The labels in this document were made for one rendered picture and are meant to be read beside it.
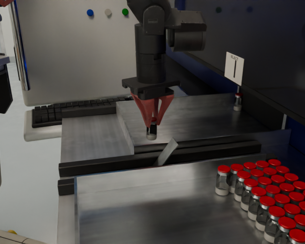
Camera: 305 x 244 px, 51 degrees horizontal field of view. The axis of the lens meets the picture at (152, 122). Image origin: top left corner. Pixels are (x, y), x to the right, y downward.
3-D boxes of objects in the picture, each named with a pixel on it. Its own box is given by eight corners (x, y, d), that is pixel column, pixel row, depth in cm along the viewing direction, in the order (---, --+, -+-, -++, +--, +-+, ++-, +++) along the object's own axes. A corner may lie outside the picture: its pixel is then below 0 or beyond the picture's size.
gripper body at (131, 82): (182, 88, 63) (183, 50, 60) (135, 98, 59) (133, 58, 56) (165, 80, 68) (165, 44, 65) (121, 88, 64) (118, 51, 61)
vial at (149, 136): (155, 135, 70) (155, 117, 68) (158, 140, 68) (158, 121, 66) (145, 136, 69) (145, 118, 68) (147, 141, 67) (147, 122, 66)
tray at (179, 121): (234, 103, 93) (235, 92, 92) (288, 144, 70) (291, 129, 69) (116, 114, 86) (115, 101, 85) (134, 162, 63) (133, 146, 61)
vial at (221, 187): (225, 187, 55) (227, 163, 53) (231, 195, 53) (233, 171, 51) (213, 189, 54) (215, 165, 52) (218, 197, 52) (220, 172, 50)
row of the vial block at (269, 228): (237, 185, 55) (240, 162, 53) (305, 269, 39) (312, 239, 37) (225, 187, 55) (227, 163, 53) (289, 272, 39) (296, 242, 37)
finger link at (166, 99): (175, 128, 66) (175, 83, 62) (143, 136, 63) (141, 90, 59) (158, 116, 71) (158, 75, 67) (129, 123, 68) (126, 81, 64)
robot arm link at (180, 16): (138, -24, 55) (143, 6, 50) (205, -26, 56) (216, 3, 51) (139, 34, 64) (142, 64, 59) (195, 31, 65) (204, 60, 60)
